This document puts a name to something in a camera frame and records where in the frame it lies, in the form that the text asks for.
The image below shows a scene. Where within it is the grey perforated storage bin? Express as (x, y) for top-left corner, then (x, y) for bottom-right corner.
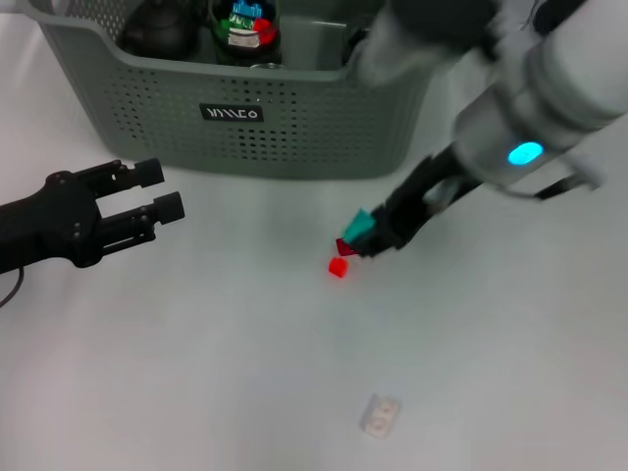
(28, 0), (443, 181)

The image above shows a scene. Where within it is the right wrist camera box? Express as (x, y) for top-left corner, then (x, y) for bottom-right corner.
(350, 0), (499, 87)

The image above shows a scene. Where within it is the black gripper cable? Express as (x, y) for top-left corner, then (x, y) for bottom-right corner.
(534, 175), (585, 201)
(0, 267), (26, 309)

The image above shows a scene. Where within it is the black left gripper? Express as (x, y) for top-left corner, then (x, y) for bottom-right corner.
(0, 157), (186, 277)

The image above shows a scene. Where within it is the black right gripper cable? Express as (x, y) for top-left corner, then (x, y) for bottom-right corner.
(534, 175), (585, 201)

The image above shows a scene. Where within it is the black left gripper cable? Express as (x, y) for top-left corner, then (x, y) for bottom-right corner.
(0, 267), (26, 309)

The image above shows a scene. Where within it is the teal square toy brick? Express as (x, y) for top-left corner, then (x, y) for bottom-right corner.
(341, 208), (378, 245)

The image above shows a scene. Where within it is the dark clay teapot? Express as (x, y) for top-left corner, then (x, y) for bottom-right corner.
(120, 0), (207, 59)

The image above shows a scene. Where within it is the red wedge toy brick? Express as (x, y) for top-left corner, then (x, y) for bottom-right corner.
(252, 18), (277, 46)

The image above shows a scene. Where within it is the silver right cable plug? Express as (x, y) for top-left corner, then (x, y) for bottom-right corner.
(563, 155), (605, 191)

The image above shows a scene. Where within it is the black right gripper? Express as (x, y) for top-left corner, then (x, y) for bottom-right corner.
(354, 146), (485, 259)

